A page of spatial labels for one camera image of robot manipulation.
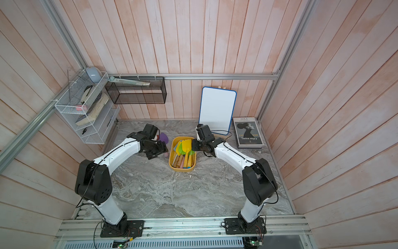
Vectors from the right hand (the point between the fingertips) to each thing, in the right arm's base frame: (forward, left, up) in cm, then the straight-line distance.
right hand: (193, 143), depth 91 cm
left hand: (-6, +17, -3) cm, 19 cm away
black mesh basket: (+35, +48, +11) cm, 61 cm away
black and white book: (+17, -38, -10) cm, 43 cm away
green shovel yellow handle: (+1, +8, -9) cm, 12 cm away
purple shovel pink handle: (+13, +22, -11) cm, 28 cm away
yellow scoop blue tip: (+3, +4, -8) cm, 9 cm away
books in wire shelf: (+8, +52, +20) cm, 56 cm away
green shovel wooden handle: (0, +2, -10) cm, 10 cm away
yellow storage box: (+5, +14, -6) cm, 16 cm away
